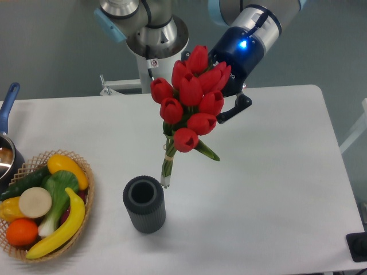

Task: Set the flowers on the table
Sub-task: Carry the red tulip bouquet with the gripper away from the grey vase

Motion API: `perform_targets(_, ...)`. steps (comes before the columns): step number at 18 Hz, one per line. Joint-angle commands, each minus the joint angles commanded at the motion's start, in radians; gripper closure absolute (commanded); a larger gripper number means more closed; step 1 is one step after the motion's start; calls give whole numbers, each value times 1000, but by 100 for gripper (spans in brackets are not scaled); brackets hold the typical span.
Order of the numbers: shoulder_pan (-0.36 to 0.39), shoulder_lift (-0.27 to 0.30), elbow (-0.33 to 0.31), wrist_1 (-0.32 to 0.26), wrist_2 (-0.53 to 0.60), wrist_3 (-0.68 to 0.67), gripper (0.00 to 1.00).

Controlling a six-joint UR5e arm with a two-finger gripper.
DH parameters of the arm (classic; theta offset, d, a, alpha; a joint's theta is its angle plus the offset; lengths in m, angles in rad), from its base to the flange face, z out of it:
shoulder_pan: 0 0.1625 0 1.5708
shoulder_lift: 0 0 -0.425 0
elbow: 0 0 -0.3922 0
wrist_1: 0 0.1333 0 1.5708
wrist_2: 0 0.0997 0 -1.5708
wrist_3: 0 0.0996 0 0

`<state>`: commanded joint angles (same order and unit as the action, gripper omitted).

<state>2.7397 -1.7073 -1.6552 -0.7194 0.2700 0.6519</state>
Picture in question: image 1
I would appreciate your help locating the yellow banana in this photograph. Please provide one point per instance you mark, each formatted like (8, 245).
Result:
(64, 233)

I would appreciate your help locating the red vegetable in basket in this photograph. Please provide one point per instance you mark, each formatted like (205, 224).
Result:
(83, 196)

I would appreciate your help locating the green cucumber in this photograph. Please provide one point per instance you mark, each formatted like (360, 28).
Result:
(33, 179)

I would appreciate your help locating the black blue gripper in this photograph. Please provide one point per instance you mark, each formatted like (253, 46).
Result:
(242, 47)

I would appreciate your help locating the blue handled saucepan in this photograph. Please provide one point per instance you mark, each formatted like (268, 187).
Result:
(11, 158)

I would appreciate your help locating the yellow squash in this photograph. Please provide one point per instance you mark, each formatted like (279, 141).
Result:
(60, 162)

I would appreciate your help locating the woven wicker basket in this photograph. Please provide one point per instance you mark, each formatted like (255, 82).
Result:
(31, 165)

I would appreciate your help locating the green bok choy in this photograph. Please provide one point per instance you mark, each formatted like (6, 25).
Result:
(55, 185)

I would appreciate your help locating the dark grey ribbed vase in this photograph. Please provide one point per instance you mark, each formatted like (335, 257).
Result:
(144, 200)

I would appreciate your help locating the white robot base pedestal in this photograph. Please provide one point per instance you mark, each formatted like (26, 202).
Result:
(149, 69)

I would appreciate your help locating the beige round slice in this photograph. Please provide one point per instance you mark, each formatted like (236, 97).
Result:
(35, 202)

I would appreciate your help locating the yellow bell pepper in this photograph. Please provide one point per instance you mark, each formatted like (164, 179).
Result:
(10, 210)

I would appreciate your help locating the orange fruit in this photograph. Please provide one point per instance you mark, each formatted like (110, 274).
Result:
(22, 232)

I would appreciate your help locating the white frame at right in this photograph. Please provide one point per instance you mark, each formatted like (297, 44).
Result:
(357, 129)

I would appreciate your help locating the red tulip bouquet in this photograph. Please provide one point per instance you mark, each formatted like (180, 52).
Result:
(189, 105)

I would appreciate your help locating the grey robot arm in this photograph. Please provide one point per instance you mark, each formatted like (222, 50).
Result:
(158, 38)

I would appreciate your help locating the black device at edge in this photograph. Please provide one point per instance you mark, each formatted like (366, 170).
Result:
(357, 246)

